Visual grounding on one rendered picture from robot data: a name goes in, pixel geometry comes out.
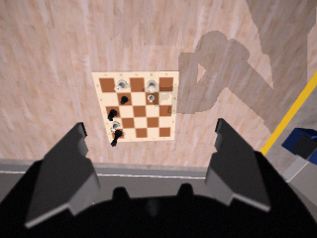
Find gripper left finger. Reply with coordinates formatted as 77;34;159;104
0;122;100;238

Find chessboard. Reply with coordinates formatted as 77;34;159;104
92;71;179;143

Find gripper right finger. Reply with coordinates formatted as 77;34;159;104
205;118;317;238

